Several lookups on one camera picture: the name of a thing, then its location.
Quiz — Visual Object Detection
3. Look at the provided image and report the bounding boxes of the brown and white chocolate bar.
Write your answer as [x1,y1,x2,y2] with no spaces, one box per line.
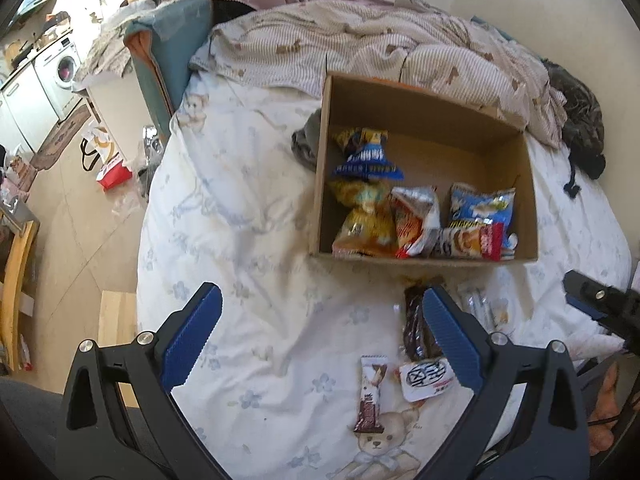
[353,355,390,435]

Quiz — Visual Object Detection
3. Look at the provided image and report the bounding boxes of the blue and yellow snack packet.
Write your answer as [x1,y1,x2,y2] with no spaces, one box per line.
[331,127,405,182]

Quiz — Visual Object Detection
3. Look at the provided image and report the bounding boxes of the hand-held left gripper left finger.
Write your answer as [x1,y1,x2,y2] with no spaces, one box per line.
[54,282,226,480]

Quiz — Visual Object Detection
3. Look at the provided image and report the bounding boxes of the grey cloth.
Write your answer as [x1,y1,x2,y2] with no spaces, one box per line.
[291,110,323,172]

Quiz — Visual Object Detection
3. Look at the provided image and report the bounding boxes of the red and silver snack packet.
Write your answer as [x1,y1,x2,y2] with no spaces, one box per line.
[389,186,442,259]

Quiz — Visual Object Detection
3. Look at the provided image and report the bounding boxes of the clear white snack packet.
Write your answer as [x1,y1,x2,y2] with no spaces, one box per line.
[457,282,511,328]

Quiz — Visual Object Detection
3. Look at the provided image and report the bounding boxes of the small printed paper bag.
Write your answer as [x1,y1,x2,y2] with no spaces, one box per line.
[5,155,38,193]

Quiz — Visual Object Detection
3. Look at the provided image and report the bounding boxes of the white floral bed sheet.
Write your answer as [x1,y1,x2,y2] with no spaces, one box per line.
[136,67,633,480]

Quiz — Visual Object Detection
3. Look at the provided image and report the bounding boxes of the red and cream snack packet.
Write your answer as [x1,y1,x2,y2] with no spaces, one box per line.
[440,222,506,262]

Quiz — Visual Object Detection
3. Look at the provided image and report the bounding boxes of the person's right hand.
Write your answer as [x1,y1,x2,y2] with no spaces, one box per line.
[587,360,626,456]

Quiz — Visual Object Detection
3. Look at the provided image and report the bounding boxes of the red and white shopping bag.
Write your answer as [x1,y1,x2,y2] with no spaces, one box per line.
[80,125,133,191]

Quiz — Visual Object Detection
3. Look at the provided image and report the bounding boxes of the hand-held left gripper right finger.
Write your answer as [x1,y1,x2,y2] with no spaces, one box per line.
[422,285,589,480]

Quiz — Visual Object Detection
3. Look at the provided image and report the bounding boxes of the beige printed cloth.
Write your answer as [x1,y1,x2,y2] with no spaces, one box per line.
[75,7,151,86]

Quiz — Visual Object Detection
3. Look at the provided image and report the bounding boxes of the silver plastic bag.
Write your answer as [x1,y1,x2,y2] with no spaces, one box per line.
[137,125,166,201]

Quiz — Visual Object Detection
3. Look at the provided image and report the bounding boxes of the white kitchen cabinet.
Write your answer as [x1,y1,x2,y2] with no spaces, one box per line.
[0,62,61,153]

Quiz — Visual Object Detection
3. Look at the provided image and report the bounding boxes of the brown snack packet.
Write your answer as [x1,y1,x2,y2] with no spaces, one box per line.
[402,284,446,361]

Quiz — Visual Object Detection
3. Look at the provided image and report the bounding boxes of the white packet with black print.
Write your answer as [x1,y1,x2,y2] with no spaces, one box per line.
[398,355,458,403]

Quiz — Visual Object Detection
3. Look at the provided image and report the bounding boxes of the person's dark grey trouser leg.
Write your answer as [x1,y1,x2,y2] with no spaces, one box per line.
[0,377,66,480]

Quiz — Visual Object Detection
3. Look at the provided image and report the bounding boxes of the dark blue cord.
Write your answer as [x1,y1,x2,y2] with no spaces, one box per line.
[562,160,583,198]

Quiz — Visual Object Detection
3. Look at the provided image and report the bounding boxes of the white bedside cabinet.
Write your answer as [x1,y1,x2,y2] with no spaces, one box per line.
[85,75,156,133]

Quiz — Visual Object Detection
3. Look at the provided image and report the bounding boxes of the brown patterned rug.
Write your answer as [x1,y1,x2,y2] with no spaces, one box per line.
[30,102,93,171]

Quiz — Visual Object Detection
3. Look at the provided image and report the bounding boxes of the cardboard box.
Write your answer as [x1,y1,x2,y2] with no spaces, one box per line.
[307,72,541,263]

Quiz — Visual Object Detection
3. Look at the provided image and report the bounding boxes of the white washing machine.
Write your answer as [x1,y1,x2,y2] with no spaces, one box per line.
[32,35,86,121]

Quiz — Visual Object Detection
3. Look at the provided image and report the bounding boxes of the beige printed duvet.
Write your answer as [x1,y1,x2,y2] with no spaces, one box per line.
[190,0,568,148]

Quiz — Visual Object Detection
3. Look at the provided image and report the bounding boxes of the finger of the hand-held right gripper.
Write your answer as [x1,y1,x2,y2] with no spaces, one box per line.
[562,270,613,323]

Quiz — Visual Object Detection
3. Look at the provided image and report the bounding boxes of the teal headboard cushion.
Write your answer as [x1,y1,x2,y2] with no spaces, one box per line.
[124,0,213,133]

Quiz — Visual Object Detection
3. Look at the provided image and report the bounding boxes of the dark green cloth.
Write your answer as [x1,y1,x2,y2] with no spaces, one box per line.
[542,59,607,181]

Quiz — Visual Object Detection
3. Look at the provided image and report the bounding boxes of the blue and green snack packet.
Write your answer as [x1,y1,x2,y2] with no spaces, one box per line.
[446,182,517,233]

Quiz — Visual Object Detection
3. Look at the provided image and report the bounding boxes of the wooden chair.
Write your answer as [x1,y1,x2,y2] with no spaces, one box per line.
[0,217,41,368]

